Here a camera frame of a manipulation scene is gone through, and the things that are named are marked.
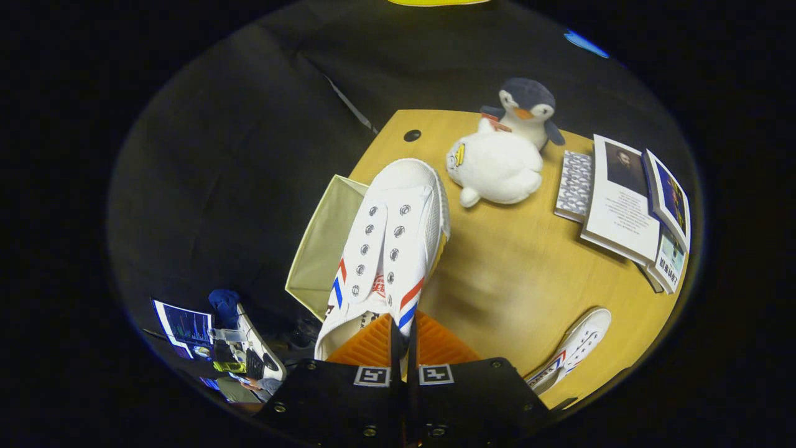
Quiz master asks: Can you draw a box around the landscape cover book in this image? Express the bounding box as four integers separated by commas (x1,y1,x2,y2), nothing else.
646,226,686,294

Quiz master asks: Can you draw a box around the penguin plush toy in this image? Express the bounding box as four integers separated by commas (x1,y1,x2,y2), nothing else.
479,77,566,152

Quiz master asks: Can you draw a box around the white cluttered side desk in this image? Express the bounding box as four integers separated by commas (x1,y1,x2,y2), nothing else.
235,304,287,382

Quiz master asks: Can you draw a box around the white book with portrait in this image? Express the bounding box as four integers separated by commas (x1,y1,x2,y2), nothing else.
581,134,662,266

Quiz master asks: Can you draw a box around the patterned spiral notebook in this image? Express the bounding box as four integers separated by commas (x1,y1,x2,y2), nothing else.
554,150,593,223

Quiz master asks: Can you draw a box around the blue cover book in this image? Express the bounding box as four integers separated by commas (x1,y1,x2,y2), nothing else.
642,149,692,251

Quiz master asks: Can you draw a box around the white canvas shoe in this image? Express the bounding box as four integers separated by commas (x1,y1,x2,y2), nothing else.
314,157,451,362
525,307,613,396

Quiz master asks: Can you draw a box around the beige foldable storage box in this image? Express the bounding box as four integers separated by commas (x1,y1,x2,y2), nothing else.
284,174,371,322

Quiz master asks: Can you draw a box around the blue cloth object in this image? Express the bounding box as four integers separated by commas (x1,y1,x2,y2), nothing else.
207,288,241,330

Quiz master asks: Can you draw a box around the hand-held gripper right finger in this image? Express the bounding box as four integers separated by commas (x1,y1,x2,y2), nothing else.
407,310,554,448

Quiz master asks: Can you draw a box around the white round plush toy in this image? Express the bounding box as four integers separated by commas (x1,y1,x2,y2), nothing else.
446,118,544,208

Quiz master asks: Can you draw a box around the computer monitor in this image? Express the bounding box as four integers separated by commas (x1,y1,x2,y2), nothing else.
152,299,216,362

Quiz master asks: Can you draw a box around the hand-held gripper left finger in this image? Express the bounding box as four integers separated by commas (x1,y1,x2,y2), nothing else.
254,312,407,448

